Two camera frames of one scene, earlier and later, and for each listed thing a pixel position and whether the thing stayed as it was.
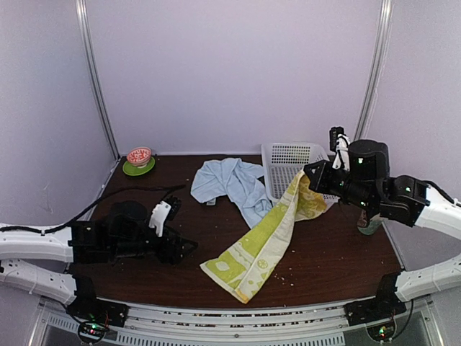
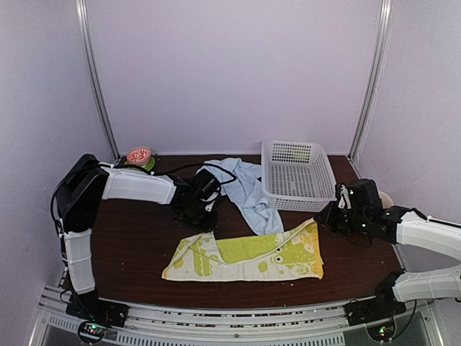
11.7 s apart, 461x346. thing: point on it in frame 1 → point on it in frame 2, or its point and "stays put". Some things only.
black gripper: x=339 y=143 → x=345 y=198
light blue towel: x=241 y=182 stays put
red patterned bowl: x=139 y=156 stays put
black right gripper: x=318 y=183 → x=328 y=219
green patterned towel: x=245 y=263 → x=295 y=253
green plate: x=130 y=169 stays put
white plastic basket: x=283 y=162 stays put
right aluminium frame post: x=378 y=68 stays put
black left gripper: x=174 y=256 → x=207 y=226
